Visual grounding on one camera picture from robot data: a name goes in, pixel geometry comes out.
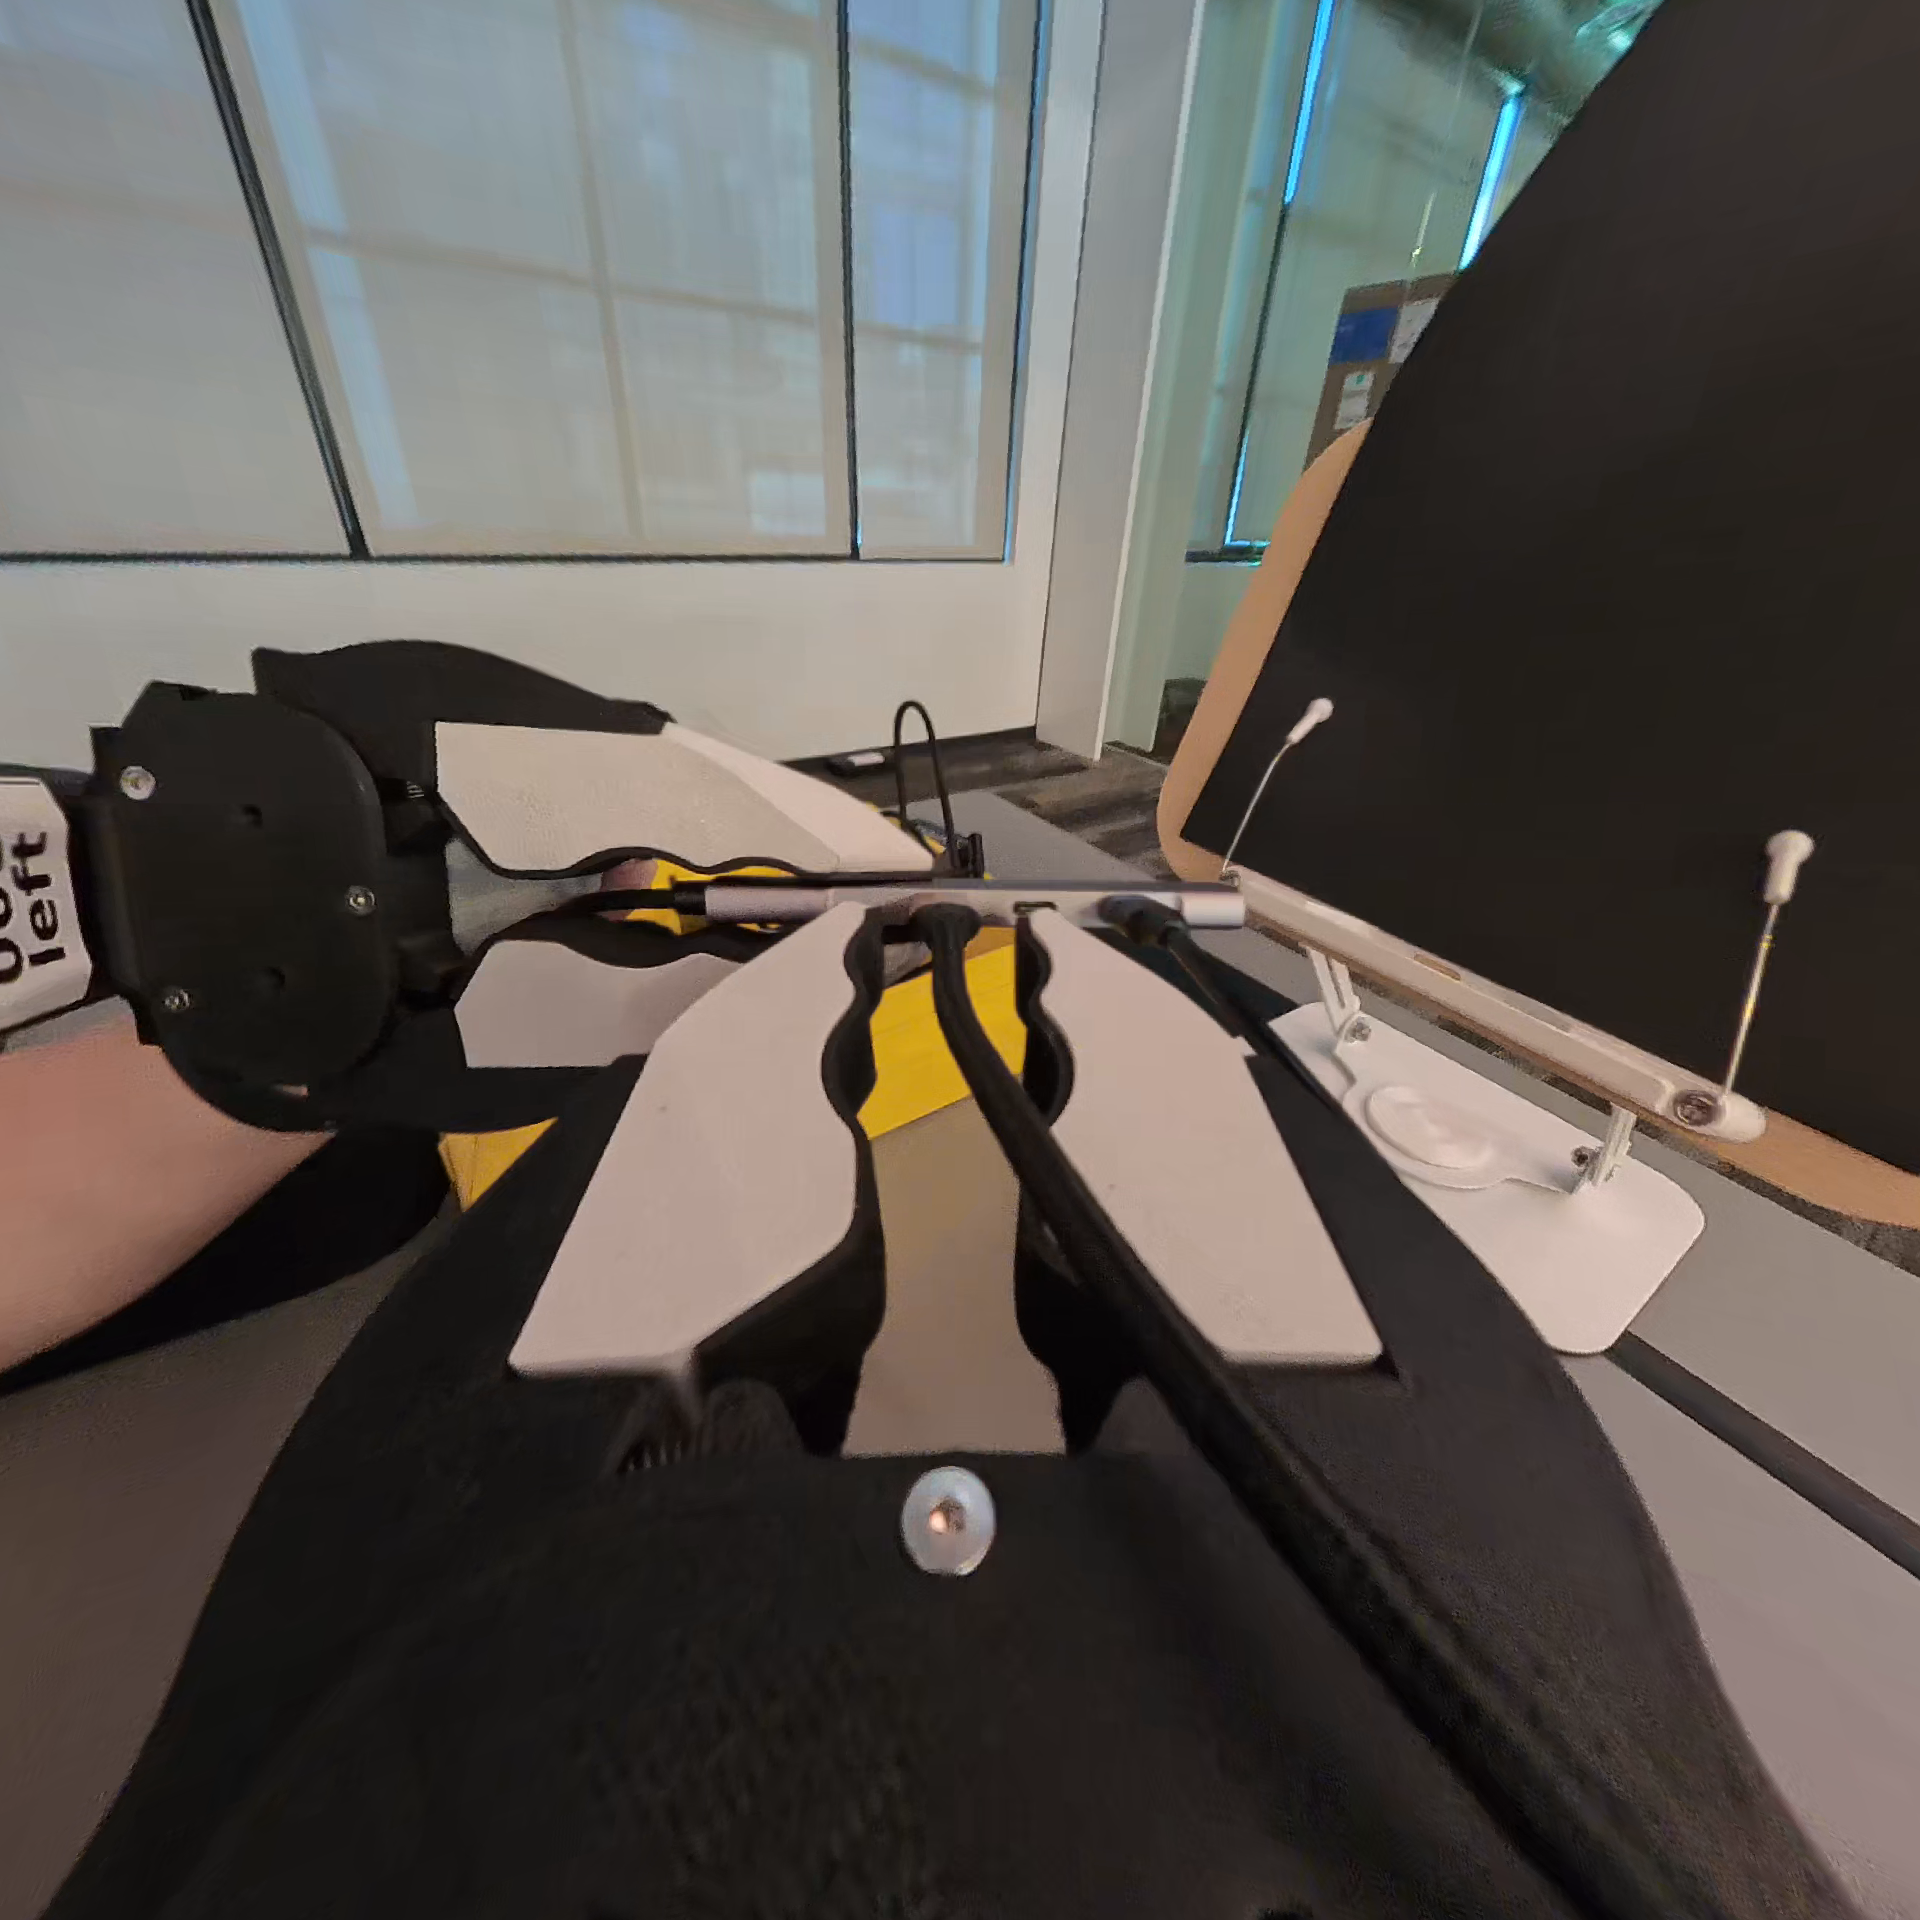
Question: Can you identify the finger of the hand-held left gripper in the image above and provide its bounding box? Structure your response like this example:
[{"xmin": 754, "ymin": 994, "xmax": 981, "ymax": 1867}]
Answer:
[
  {"xmin": 432, "ymin": 720, "xmax": 941, "ymax": 877},
  {"xmin": 447, "ymin": 911, "xmax": 830, "ymax": 1073}
]

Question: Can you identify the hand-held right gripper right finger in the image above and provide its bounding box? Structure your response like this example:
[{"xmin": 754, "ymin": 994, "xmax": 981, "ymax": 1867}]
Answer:
[{"xmin": 1014, "ymin": 909, "xmax": 1384, "ymax": 1370}]

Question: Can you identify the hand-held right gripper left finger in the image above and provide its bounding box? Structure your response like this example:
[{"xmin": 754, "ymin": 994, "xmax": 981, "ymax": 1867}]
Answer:
[{"xmin": 507, "ymin": 900, "xmax": 887, "ymax": 1379}]

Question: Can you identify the black usb-c cable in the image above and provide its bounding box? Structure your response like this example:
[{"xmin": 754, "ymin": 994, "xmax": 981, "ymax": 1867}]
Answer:
[
  {"xmin": 907, "ymin": 900, "xmax": 1803, "ymax": 1920},
  {"xmin": 1104, "ymin": 894, "xmax": 1339, "ymax": 1098}
]

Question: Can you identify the yellow plastic bin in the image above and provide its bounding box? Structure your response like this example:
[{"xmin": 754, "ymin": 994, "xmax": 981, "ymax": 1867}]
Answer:
[{"xmin": 435, "ymin": 808, "xmax": 1030, "ymax": 1208}]

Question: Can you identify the grey usb hub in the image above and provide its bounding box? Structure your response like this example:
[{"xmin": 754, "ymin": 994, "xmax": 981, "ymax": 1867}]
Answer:
[{"xmin": 704, "ymin": 877, "xmax": 1248, "ymax": 933}]

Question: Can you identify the person's left forearm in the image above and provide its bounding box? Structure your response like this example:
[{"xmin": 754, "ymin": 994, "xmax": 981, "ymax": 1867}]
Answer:
[{"xmin": 0, "ymin": 1019, "xmax": 341, "ymax": 1373}]

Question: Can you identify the large window with blinds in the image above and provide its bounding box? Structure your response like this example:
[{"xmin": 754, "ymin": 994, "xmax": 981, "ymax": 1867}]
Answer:
[{"xmin": 0, "ymin": 0, "xmax": 1045, "ymax": 565}]

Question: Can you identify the wooden board with black panel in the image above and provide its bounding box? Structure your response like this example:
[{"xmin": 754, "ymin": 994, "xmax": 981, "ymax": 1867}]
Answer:
[{"xmin": 1158, "ymin": 0, "xmax": 1920, "ymax": 1223}]

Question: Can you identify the cardboard box with blue label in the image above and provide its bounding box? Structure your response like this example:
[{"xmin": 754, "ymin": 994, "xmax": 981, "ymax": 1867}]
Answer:
[{"xmin": 1307, "ymin": 269, "xmax": 1458, "ymax": 467}]

